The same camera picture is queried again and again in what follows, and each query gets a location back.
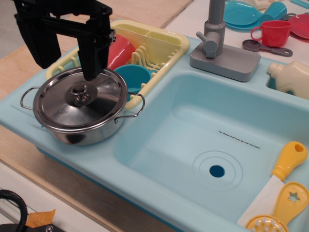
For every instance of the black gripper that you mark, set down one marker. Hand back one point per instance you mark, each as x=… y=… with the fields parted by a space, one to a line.
x=39 y=22

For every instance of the steel pot lid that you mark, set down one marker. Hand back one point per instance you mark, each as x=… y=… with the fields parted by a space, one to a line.
x=67 y=102

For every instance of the red cup in rack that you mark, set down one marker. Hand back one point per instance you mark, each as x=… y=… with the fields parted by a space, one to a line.
x=120 y=52

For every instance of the blue cup in rack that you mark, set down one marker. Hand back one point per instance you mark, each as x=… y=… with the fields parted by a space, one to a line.
x=135 y=76

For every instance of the yellow dish rack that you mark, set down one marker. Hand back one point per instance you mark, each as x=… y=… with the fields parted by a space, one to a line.
x=157 y=50

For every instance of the grey toy faucet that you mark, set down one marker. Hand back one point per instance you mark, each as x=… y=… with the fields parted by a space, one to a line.
x=213 y=56

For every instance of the light blue toy sink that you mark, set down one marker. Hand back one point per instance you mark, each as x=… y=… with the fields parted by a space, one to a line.
x=192 y=161

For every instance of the blue toy plate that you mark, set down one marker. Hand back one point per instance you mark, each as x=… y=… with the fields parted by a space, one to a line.
x=241 y=16

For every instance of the orange tape piece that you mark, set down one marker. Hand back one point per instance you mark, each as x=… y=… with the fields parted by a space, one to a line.
x=38 y=219

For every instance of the red toy mug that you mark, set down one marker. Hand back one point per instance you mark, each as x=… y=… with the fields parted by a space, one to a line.
x=273 y=33

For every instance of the blue toy cup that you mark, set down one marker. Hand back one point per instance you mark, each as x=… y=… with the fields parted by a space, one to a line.
x=276 y=11

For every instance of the cream soap bottle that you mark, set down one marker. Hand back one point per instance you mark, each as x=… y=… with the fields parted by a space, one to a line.
x=293 y=78

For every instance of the red toy plate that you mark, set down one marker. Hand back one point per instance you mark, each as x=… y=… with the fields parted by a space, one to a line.
x=300 y=25

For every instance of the steel pot with handles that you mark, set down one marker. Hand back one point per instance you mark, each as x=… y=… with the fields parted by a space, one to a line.
x=86 y=137

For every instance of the yellow handled toy knife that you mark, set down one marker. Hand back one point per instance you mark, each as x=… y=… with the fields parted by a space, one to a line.
x=292 y=155

